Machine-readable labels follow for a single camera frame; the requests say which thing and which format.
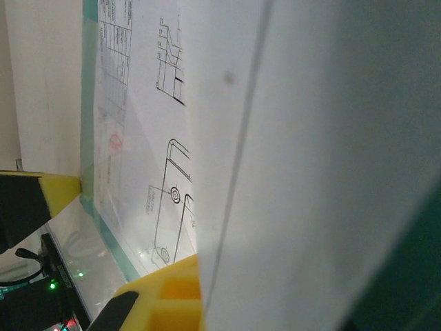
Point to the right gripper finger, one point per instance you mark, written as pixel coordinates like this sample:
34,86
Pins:
155,303

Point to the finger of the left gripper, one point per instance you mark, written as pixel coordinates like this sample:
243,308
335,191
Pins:
27,203

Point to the green paper folder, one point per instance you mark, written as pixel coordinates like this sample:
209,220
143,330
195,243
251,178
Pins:
87,138

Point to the white technical drawing sheet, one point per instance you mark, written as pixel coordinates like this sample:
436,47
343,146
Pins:
144,120

